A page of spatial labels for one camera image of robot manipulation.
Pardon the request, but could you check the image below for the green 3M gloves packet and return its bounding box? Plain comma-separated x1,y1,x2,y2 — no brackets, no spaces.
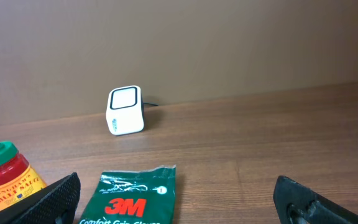
79,166,176,224

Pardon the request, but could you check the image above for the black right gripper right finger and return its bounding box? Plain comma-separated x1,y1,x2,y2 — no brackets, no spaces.
273,175,358,224

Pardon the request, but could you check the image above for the chilli sauce bottle green cap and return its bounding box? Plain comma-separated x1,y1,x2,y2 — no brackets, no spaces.
0,141,47,211

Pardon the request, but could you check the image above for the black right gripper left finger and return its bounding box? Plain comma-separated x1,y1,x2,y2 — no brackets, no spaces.
0,172,81,224

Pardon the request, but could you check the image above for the white barcode scanner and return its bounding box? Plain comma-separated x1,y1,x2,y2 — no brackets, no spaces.
106,85,145,136

